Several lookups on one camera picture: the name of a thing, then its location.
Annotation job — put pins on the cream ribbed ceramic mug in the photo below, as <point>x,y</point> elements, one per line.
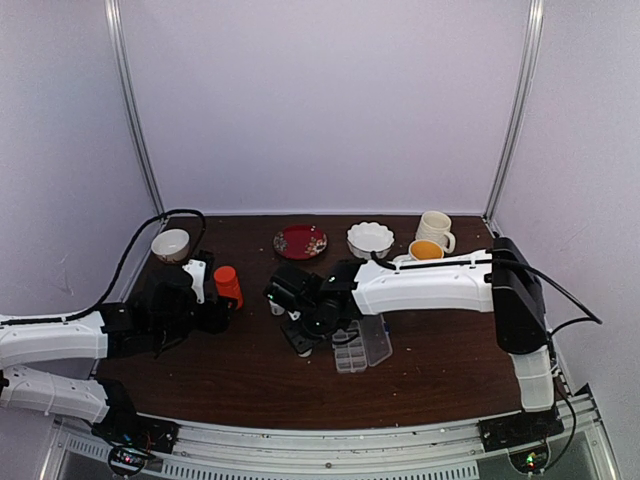
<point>436,226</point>

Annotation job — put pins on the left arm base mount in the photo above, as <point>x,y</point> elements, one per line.
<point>135,440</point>

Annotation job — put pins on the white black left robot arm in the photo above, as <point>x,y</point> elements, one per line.
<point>172,304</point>

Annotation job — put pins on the floral mug yellow inside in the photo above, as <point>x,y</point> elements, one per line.
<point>420,250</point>

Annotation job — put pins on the aluminium frame post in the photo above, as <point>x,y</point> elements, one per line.
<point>117,36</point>
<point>527,70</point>

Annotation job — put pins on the clear plastic pill organizer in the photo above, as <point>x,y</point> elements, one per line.
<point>364,344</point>

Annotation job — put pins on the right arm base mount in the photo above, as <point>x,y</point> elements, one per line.
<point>524,436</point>

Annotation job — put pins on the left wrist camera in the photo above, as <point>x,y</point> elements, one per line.
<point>200,269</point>

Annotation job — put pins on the left aluminium frame post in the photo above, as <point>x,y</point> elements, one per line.
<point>117,36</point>

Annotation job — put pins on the orange pill bottle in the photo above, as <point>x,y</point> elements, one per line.
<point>227,284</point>

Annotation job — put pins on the front aluminium rail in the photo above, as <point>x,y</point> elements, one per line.
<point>452,450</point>

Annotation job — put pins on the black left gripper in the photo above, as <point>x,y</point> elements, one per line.
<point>217,318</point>

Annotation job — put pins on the white scalloped bowl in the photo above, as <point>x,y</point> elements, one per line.
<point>367,237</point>

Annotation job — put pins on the right aluminium frame post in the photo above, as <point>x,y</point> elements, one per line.
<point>527,70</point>

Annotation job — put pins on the red floral plate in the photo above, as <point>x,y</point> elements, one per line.
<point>300,242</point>

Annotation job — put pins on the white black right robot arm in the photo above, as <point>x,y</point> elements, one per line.
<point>497,280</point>

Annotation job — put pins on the small white pill bottle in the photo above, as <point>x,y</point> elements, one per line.
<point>276,309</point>

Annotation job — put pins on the white patterned rice bowl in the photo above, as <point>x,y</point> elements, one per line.
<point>171,246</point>

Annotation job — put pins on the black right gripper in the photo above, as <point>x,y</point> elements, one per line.
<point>299,343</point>

